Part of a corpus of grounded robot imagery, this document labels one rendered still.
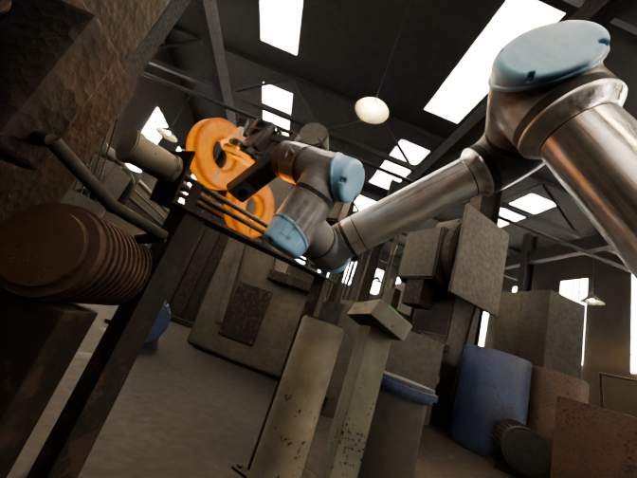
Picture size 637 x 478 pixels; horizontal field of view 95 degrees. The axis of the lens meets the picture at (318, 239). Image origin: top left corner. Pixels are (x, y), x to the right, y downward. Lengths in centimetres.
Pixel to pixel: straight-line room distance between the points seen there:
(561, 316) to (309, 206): 475
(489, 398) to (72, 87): 327
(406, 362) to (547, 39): 227
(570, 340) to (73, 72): 515
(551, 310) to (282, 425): 443
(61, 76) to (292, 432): 78
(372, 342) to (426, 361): 182
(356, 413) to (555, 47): 80
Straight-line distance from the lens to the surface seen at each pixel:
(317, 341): 77
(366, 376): 86
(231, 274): 294
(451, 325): 391
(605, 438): 239
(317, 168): 48
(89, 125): 81
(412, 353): 256
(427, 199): 55
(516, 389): 336
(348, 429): 88
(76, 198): 307
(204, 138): 68
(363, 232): 55
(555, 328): 495
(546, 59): 48
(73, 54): 60
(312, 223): 46
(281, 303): 279
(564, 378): 366
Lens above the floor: 48
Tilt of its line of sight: 17 degrees up
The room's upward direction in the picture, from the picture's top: 20 degrees clockwise
